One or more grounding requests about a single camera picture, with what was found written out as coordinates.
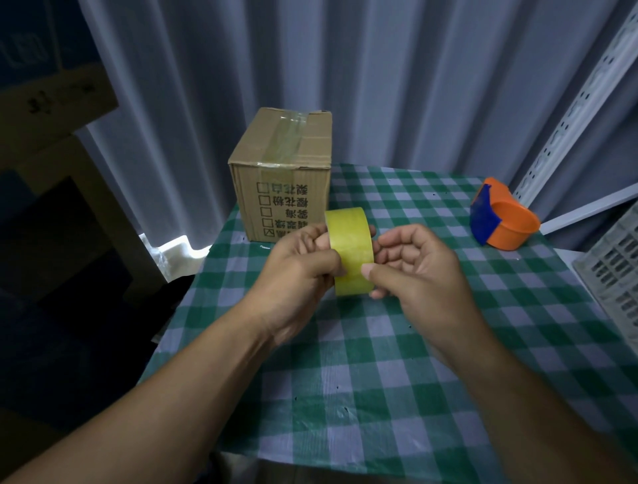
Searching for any taped cardboard box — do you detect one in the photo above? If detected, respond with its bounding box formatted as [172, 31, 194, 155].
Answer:
[228, 107, 333, 243]

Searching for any white curtain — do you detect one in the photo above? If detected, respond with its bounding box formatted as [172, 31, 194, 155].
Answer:
[77, 0, 638, 260]

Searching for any white shelf rail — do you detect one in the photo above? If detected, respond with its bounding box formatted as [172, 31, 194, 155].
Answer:
[539, 182, 638, 236]

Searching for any dark cardboard box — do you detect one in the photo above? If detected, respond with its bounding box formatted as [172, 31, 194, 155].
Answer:
[0, 62, 120, 165]

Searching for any person's right forearm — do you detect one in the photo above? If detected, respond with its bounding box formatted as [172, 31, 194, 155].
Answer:
[451, 329, 638, 484]

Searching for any yellow tape roll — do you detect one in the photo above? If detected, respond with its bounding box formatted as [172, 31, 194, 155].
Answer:
[324, 207, 375, 297]

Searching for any person's left forearm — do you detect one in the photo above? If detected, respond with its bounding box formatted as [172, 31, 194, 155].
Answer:
[0, 302, 276, 484]

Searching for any orange and blue tape dispenser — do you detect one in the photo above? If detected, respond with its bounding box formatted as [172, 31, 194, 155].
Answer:
[470, 178, 541, 251]

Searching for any person's right hand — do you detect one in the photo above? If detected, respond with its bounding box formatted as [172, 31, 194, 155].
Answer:
[361, 223, 494, 372]

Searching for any person's left hand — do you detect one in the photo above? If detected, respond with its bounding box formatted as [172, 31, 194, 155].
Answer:
[241, 223, 377, 347]

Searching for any white plastic crate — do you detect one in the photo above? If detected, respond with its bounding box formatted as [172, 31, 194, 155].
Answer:
[572, 202, 638, 342]

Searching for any white perforated shelf upright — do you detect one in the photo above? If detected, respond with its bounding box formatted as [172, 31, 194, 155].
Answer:
[512, 2, 638, 209]

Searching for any green checked tablecloth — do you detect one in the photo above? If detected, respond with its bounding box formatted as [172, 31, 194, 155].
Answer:
[137, 164, 638, 484]

